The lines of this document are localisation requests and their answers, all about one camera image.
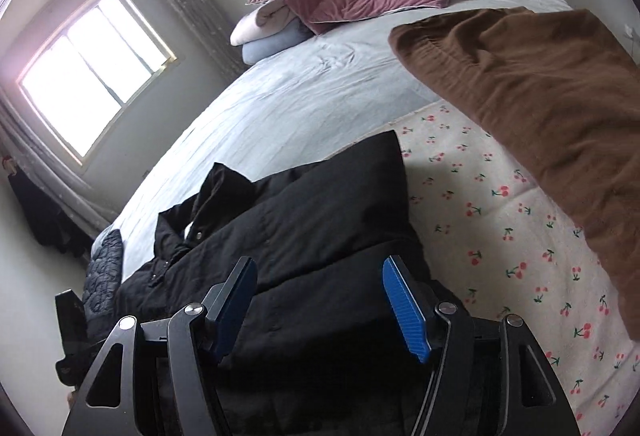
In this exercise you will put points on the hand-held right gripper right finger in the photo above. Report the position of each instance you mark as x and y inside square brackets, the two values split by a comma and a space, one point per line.
[406, 316]

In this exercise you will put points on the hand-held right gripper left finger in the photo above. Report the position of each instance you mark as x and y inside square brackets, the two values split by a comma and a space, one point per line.
[234, 311]

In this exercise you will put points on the black puffer jacket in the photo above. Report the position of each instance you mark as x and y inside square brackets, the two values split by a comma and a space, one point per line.
[300, 261]

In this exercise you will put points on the hanging dark clothes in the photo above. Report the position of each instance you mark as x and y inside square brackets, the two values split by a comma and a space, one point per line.
[42, 216]

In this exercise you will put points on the cherry print blanket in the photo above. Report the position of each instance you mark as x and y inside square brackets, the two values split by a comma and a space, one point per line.
[500, 236]

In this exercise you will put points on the dark quilted cloth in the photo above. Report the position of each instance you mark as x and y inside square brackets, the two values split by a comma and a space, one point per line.
[102, 276]

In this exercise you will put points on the bed with grey sheet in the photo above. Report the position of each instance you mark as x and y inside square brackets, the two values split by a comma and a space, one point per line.
[280, 90]

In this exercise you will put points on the brown blanket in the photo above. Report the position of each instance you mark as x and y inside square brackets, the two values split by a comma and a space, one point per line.
[545, 115]

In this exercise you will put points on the window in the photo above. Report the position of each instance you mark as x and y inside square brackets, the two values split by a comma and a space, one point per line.
[95, 75]

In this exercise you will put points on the cream pillow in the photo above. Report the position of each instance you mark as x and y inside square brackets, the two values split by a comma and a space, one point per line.
[267, 33]

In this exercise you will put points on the grey curtain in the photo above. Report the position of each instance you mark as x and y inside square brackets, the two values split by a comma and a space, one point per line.
[185, 5]

